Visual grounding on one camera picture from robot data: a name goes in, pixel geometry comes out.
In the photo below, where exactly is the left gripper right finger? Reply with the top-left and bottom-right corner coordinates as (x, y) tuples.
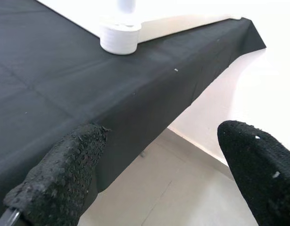
(216, 120), (290, 226)

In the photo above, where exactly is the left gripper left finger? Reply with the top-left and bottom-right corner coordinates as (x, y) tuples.
(3, 122), (112, 226)

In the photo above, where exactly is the white plastic table leg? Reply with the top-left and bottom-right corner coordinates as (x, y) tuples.
(116, 0), (137, 14)

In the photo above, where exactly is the white plastic children table top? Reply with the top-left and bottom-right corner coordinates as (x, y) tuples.
(37, 0), (243, 56)

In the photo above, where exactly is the black table cloth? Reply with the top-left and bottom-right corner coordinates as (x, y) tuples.
(0, 0), (267, 212)

